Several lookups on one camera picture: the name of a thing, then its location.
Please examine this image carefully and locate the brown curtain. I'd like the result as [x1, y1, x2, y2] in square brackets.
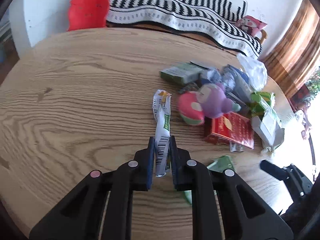
[263, 0, 319, 99]

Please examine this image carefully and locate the purple pink squishy toy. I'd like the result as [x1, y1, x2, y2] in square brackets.
[177, 83, 241, 126]

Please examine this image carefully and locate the pale green plastic piece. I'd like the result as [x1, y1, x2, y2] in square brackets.
[184, 155, 235, 205]

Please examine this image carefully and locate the potted plant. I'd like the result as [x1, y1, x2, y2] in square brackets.
[306, 68, 320, 99]

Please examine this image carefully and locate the white cabinet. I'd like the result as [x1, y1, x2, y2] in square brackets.
[9, 0, 71, 57]

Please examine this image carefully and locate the grey crumpled foil wrapper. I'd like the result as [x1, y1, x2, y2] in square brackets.
[199, 64, 253, 103]

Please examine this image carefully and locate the red plush cushion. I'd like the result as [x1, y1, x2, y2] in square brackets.
[68, 0, 110, 31]

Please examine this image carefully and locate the green cigarette box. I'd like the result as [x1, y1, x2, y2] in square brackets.
[159, 62, 204, 86]

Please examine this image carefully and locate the pink cartoon pillow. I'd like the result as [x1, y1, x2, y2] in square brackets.
[235, 15, 267, 37]

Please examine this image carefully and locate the long barcode snack wrapper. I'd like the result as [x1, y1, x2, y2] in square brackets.
[152, 89, 171, 177]

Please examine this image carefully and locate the green white torn carton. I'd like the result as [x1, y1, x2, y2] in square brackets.
[250, 92, 285, 152]

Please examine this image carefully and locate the clear plastic bag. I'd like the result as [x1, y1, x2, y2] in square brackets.
[236, 53, 268, 91]

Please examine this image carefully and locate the black white striped sofa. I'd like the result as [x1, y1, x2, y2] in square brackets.
[107, 0, 262, 59]

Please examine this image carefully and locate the red cigarette box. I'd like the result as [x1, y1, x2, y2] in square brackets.
[204, 112, 254, 149]

